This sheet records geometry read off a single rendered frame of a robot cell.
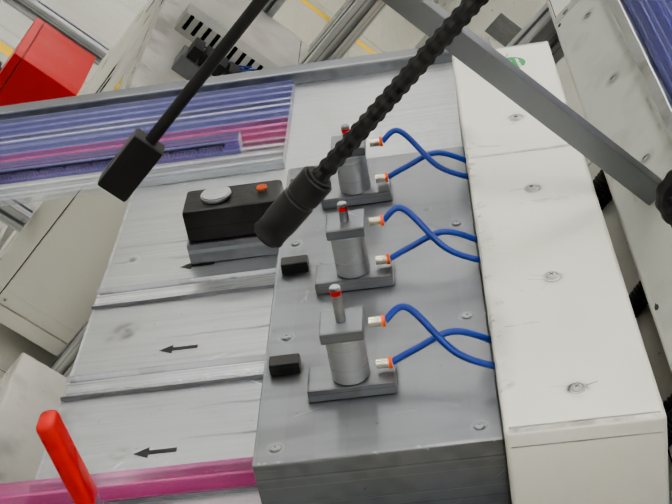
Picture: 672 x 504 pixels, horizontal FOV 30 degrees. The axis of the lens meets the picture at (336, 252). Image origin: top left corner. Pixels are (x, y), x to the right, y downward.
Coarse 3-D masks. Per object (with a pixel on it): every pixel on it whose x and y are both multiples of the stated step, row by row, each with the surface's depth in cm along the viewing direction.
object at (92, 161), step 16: (176, 144) 88; (192, 144) 87; (208, 144) 87; (224, 144) 87; (240, 144) 88; (32, 160) 89; (48, 160) 89; (64, 160) 88; (80, 160) 88; (96, 160) 88; (160, 160) 88; (176, 160) 88; (0, 176) 89; (16, 176) 89; (32, 176) 89; (48, 176) 89
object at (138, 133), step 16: (128, 144) 78; (144, 144) 78; (160, 144) 79; (112, 160) 80; (128, 160) 79; (144, 160) 79; (112, 176) 79; (128, 176) 79; (144, 176) 79; (112, 192) 80; (128, 192) 80
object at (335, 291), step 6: (330, 288) 68; (336, 288) 67; (330, 294) 68; (336, 294) 67; (336, 300) 68; (342, 300) 68; (336, 306) 68; (342, 306) 68; (336, 312) 68; (342, 312) 68; (336, 318) 68; (342, 318) 68
